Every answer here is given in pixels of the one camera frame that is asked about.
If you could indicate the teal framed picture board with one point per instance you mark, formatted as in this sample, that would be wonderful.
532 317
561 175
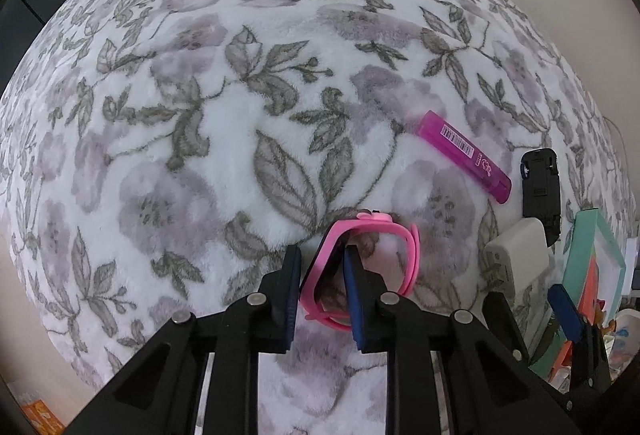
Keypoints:
585 240

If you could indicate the black toy car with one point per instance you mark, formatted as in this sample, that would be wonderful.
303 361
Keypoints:
540 195

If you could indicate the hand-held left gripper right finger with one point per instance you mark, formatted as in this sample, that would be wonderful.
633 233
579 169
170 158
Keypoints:
356 305

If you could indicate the white charger block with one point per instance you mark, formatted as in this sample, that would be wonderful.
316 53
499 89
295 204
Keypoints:
515 255

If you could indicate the orange packet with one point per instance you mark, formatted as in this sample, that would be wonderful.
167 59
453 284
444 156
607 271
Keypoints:
42 417

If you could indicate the magenta glue stick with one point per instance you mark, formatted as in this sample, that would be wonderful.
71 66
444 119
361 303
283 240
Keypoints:
460 150

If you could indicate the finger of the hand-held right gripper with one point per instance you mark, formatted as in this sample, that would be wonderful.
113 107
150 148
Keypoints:
502 320
565 310

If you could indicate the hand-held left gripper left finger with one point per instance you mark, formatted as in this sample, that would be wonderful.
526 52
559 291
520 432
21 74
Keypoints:
292 300

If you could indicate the floral fleece blanket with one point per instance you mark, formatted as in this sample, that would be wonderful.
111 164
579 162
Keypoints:
200 115

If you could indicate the pink wristwatch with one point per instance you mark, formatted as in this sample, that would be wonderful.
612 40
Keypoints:
411 260

